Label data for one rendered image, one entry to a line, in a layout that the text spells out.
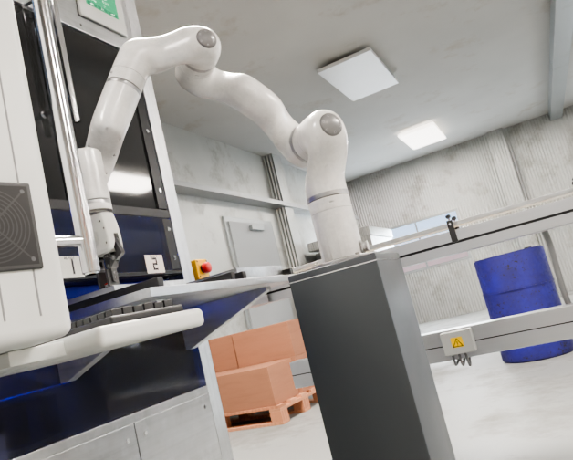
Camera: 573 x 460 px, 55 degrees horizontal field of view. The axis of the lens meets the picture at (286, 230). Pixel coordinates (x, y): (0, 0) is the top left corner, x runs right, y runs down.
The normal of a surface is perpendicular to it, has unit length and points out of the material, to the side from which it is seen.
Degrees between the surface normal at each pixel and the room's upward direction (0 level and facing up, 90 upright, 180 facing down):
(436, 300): 90
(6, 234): 90
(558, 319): 90
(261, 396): 90
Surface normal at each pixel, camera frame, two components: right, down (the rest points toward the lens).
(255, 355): -0.47, -0.03
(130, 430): 0.86, -0.28
